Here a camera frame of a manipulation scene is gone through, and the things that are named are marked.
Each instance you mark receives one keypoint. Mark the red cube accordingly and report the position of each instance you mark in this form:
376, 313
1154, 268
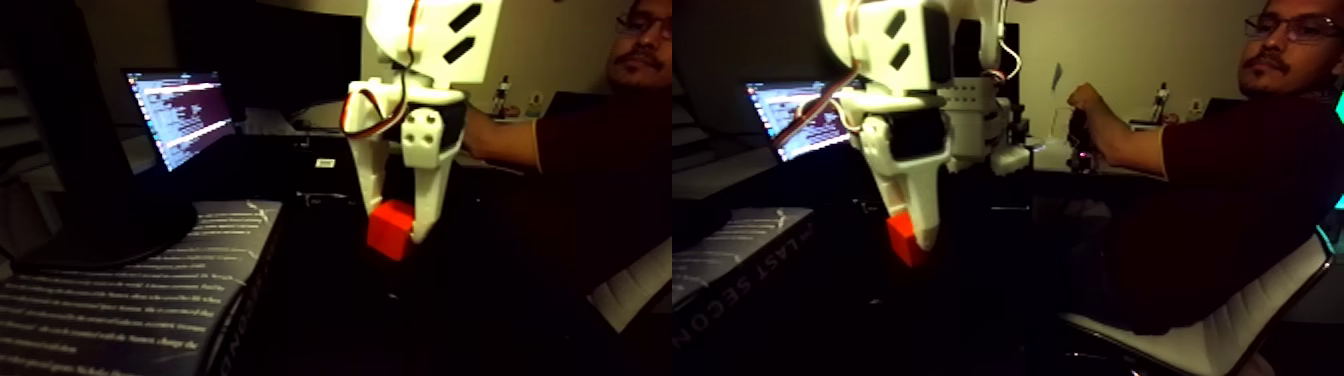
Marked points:
391, 233

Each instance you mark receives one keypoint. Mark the person's left hand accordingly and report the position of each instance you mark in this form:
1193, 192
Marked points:
1088, 108

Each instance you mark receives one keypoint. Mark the small white block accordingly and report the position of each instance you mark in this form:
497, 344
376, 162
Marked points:
326, 163

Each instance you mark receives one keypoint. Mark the black lettered strip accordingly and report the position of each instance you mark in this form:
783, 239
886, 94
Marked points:
326, 200

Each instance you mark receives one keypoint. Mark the black desktop monitor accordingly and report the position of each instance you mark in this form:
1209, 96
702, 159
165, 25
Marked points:
284, 52

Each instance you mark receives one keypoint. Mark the person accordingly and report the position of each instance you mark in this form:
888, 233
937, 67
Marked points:
609, 178

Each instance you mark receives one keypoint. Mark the open laptop with lit screen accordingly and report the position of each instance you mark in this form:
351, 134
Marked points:
181, 113

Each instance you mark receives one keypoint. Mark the black book with white text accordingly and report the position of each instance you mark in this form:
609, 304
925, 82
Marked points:
126, 304

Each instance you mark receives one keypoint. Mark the dark monitor on round stand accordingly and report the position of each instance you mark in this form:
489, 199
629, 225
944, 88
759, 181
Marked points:
74, 136

